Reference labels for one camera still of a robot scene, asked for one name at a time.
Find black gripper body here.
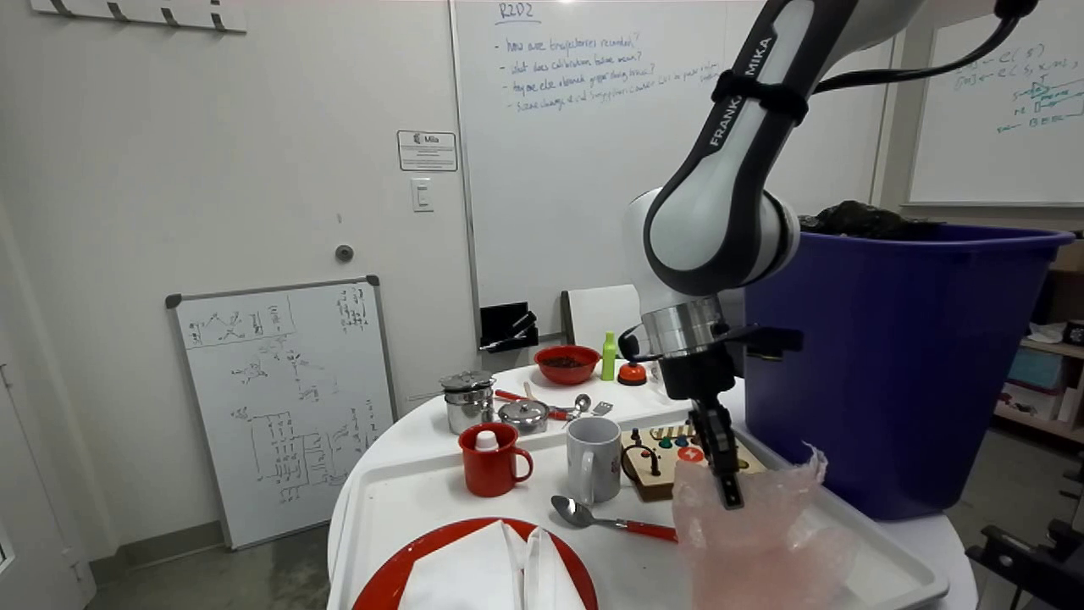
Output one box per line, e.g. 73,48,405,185
658,345,744,408

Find clear plastic container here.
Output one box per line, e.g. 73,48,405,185
670,440,863,610

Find blue plastic trash bin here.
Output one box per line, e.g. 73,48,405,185
738,219,1076,527

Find black garbage bag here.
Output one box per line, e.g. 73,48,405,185
801,200,949,245

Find wooden puzzle board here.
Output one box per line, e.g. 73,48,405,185
617,414,766,507

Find white rectangular panel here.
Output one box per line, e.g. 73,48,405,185
563,280,648,357

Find red bowl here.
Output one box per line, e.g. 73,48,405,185
533,344,601,391

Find small metal strainer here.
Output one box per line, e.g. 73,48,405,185
495,396,553,437

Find black box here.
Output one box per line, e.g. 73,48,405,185
478,298,542,357

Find red enamel mug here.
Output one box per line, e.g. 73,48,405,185
454,420,538,502

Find small metal pot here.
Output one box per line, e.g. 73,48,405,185
437,371,498,437

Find white folded napkin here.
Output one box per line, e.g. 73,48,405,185
395,518,589,610

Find white plastic tray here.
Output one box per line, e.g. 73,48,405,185
325,405,950,610

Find wooden storage shelf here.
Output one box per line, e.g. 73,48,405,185
992,242,1084,456

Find black metal stand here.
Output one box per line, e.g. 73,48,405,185
965,518,1084,610

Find red round plate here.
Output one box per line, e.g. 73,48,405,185
347,517,601,610

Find leaning framed whiteboard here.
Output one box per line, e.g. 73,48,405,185
163,273,399,554

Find white coat hook rack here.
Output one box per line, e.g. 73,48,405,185
28,0,249,39

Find red-handled metal spoon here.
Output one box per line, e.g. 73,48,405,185
547,493,685,550

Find red-handled metal utensil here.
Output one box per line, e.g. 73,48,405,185
492,388,596,424

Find large wall whiteboard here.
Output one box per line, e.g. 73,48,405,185
446,0,897,344

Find white wall sign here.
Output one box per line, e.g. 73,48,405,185
393,126,461,178

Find wall whiteboard with green writing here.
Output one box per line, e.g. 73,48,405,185
904,0,1084,214

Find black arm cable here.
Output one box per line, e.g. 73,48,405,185
809,0,1043,98

